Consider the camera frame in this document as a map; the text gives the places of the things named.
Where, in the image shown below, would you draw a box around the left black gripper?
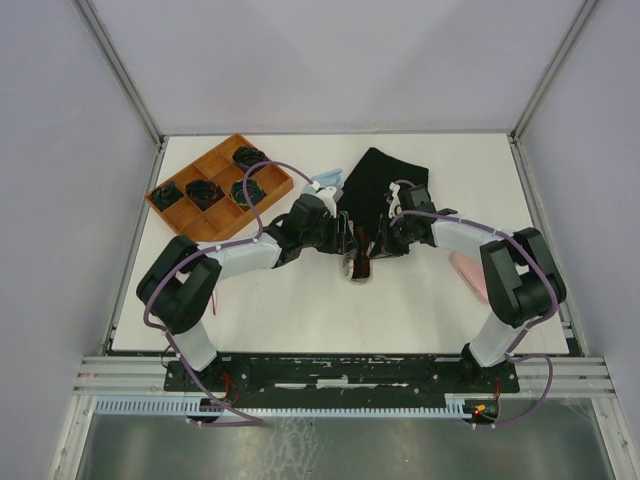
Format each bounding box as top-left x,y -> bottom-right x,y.
301,210 -> 359,256

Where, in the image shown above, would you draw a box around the rolled green black belt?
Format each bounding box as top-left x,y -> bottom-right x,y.
151,181 -> 183,211

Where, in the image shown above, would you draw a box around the crumpled light blue cloth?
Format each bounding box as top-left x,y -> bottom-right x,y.
302,169 -> 344,194

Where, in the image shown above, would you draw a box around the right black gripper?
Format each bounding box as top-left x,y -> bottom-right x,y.
368,213 -> 414,259

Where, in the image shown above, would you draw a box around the wooden compartment tray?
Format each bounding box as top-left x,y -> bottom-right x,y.
144,133 -> 294,241

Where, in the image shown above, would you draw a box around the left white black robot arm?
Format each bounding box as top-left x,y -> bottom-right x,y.
136,186 -> 347,390

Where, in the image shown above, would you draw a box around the marble pattern glasses case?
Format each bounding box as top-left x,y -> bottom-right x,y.
342,252 -> 373,284

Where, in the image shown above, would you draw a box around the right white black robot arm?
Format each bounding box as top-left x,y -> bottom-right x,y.
371,180 -> 567,391

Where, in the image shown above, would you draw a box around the rolled black belt middle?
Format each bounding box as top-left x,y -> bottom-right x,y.
185,179 -> 225,211

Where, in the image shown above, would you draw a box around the left aluminium frame post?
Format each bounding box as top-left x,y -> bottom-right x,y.
72,0 -> 164,144

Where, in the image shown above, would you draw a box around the pink glasses case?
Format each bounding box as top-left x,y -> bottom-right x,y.
449,252 -> 488,304

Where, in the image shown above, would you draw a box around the black folded cloth pouch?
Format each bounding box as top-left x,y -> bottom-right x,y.
338,147 -> 429,239

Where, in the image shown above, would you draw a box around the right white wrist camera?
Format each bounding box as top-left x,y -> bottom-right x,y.
386,182 -> 402,219

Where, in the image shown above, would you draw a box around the right aluminium frame post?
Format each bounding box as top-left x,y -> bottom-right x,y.
510,0 -> 601,143

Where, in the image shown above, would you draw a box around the rolled black belt top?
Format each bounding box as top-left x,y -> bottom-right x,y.
232,146 -> 266,172

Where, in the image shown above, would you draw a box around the rolled blue yellow belt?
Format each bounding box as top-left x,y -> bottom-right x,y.
230,178 -> 266,211

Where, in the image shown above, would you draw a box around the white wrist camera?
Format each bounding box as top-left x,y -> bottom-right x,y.
311,182 -> 343,218
386,182 -> 402,219

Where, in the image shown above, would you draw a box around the brown sunglasses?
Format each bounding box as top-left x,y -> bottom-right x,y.
351,226 -> 371,282

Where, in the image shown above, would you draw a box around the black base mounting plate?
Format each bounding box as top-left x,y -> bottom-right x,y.
164,349 -> 521,406

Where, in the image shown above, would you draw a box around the aluminium frame post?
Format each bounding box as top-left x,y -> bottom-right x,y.
510,0 -> 601,143
72,0 -> 164,144

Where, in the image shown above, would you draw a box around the white slotted cable duct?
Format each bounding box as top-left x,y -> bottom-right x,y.
95,389 -> 472,419

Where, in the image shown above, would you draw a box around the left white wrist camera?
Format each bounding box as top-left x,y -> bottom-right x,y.
311,182 -> 343,218

